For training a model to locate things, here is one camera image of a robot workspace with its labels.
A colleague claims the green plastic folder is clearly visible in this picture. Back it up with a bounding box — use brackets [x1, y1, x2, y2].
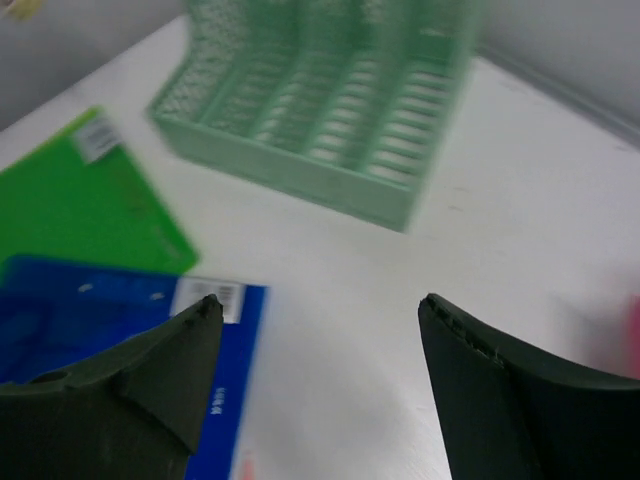
[1, 107, 199, 274]

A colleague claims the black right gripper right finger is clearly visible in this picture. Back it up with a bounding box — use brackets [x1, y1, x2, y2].
[418, 293, 639, 479]

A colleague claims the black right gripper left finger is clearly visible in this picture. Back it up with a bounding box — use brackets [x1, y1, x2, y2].
[1, 295, 223, 479]

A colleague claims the black pink drawer box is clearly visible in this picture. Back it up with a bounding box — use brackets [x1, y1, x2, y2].
[591, 295, 639, 379]

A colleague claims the blue plastic folder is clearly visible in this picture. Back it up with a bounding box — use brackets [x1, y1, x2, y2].
[1, 255, 268, 479]

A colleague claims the mint green file organizer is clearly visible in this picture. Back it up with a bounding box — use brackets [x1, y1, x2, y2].
[148, 0, 483, 232]

